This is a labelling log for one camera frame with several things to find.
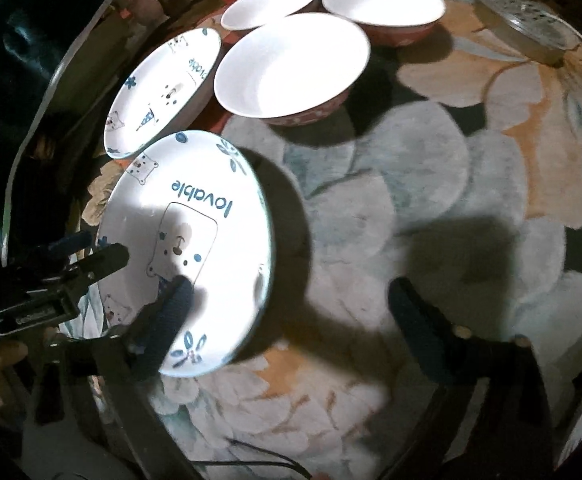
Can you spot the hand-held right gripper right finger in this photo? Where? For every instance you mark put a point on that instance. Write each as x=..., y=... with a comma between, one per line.
x=416, y=320

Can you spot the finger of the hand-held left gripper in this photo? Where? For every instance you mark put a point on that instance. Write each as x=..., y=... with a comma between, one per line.
x=68, y=244
x=103, y=260

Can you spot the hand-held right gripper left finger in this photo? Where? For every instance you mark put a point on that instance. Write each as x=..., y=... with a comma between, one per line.
x=173, y=310

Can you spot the bear print white plate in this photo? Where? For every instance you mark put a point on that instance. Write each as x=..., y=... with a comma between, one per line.
x=206, y=220
x=166, y=75

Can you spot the white bowl red outside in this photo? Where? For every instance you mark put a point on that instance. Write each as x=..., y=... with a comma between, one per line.
x=383, y=5
x=291, y=65
x=271, y=2

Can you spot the round perforated metal lid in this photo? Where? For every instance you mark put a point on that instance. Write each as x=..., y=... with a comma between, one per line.
x=526, y=22

